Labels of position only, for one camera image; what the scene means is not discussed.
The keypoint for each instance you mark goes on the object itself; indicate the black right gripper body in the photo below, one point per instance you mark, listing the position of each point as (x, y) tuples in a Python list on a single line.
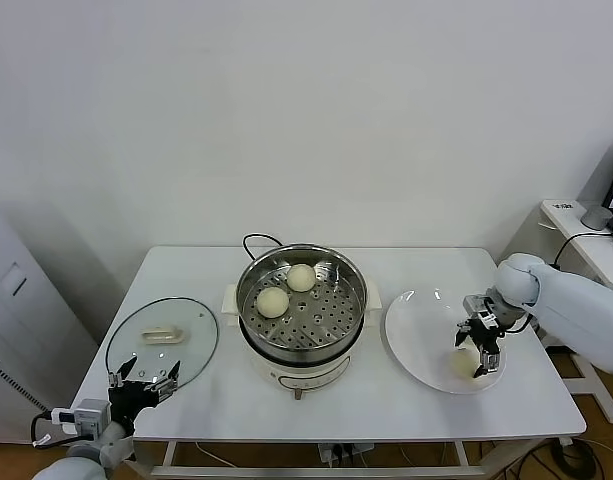
[(483, 332)]

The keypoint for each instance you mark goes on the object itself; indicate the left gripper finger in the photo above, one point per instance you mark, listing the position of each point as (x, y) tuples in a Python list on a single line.
[(166, 385), (121, 375)]

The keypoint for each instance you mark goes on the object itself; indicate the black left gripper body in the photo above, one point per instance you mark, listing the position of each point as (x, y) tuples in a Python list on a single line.
[(128, 400)]

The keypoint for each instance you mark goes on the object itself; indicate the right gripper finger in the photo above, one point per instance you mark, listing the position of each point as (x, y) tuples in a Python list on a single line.
[(490, 361), (461, 337)]

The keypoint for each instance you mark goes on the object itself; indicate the white steamed baozi bun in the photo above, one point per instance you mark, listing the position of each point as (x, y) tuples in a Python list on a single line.
[(301, 277), (272, 302), (462, 364)]

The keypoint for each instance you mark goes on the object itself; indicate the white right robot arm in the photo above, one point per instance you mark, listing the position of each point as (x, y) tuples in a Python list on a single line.
[(576, 310)]

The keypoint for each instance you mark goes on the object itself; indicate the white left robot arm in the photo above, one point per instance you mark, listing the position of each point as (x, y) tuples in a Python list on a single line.
[(76, 467)]

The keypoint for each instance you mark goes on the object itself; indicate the stainless steel steamer basket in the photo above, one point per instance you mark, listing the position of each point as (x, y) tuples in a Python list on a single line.
[(331, 330)]

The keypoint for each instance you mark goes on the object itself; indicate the white round plate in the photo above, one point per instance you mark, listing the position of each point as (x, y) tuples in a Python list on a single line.
[(421, 340)]

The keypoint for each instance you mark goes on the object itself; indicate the white tall cabinet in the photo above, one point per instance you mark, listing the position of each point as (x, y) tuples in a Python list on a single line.
[(16, 310)]

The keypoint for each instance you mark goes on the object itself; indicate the white side desk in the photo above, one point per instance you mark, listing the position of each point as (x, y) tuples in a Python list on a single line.
[(566, 220)]

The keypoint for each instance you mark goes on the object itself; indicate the cream electric cooker base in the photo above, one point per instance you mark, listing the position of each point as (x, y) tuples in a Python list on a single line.
[(306, 375)]

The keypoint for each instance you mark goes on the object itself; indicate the white power strip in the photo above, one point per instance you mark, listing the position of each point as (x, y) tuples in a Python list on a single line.
[(331, 452)]

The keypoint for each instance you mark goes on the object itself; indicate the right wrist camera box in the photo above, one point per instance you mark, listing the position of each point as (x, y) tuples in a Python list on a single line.
[(478, 306)]

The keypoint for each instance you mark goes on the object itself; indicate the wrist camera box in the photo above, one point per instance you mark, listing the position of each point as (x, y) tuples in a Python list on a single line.
[(92, 415), (478, 306)]

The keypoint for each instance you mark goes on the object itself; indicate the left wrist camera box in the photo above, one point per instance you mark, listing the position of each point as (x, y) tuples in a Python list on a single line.
[(92, 415)]

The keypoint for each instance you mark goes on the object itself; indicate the white table frame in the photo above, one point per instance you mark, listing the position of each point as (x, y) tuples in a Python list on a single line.
[(236, 471)]

